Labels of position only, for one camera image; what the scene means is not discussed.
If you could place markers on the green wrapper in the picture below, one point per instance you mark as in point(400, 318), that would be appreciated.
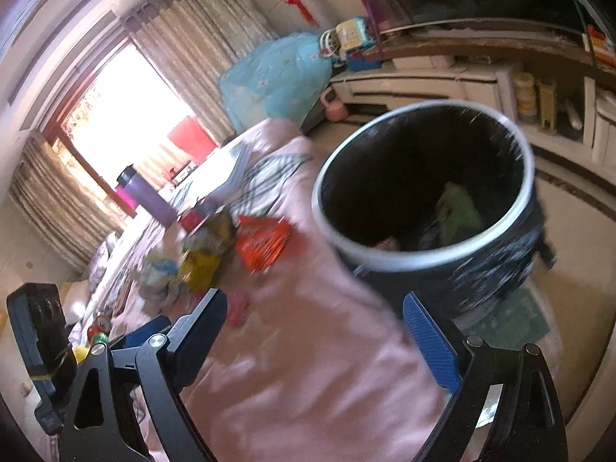
point(459, 211)

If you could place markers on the white set-top box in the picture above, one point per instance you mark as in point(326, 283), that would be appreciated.
point(423, 62)

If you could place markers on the stack of yellow white jars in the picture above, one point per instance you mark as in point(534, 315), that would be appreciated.
point(525, 96)

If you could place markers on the red box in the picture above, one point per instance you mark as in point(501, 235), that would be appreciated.
point(192, 220)

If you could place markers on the small pink wrapper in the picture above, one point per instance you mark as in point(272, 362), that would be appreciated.
point(237, 310)

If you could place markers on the magenta chair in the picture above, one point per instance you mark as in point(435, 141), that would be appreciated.
point(124, 199)

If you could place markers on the book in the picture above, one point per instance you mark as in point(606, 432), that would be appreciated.
point(240, 161)

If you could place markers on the purple thermos bottle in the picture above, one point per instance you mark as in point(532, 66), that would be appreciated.
point(144, 192)

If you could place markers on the pink stick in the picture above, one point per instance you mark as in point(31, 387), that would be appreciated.
point(365, 0)

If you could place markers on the pink kettlebell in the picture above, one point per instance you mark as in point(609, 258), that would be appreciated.
point(334, 106)

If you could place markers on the brown printed snack packet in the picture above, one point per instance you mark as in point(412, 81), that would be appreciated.
point(211, 231)

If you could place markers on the yellow snack packet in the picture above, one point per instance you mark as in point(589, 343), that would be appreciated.
point(197, 269)

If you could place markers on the light blue cover bundle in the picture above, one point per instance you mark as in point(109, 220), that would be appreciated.
point(274, 77)

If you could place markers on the plaid cloth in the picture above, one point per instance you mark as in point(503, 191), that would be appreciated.
point(269, 173)

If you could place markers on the bin with black bag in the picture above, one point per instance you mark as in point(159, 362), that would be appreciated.
point(481, 269)

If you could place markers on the purple floral cushion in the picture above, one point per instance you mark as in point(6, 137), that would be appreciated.
point(103, 255)

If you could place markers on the brown patterned box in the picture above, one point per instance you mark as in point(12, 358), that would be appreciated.
point(546, 106)

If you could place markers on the orange snack packet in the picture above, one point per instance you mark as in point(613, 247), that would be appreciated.
point(262, 245)

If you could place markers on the small colourful toy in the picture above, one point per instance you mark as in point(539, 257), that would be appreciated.
point(98, 332)

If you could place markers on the beige patterned curtain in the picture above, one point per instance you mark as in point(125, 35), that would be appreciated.
point(202, 48)
point(53, 197)

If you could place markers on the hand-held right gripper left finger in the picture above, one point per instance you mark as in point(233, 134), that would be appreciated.
point(204, 315)

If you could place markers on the blue storage box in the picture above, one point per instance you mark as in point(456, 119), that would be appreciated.
point(361, 62)

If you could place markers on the white roll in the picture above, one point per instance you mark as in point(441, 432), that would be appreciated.
point(572, 115)

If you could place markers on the green floor mat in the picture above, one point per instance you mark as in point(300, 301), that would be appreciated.
point(515, 317)

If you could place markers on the white and blue wrapper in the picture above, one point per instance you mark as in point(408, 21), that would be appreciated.
point(156, 269)

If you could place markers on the red chair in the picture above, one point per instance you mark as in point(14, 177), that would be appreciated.
point(190, 137)

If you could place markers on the white television cabinet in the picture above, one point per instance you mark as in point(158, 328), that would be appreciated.
point(433, 86)

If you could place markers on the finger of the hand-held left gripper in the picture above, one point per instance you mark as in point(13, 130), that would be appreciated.
point(43, 337)

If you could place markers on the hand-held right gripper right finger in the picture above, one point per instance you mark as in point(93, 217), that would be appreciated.
point(428, 341)

